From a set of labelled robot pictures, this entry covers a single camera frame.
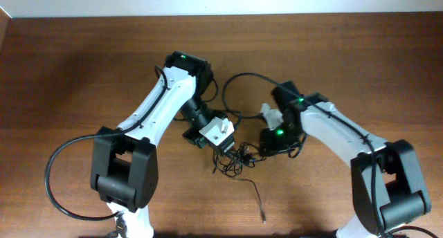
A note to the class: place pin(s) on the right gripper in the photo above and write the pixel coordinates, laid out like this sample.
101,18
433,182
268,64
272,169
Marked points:
268,147

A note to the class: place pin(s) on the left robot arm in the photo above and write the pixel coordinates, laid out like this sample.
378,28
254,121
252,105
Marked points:
124,168

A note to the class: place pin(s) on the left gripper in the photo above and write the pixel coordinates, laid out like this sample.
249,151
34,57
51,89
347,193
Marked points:
196,138

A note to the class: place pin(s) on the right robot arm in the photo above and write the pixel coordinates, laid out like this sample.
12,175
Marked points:
388,187

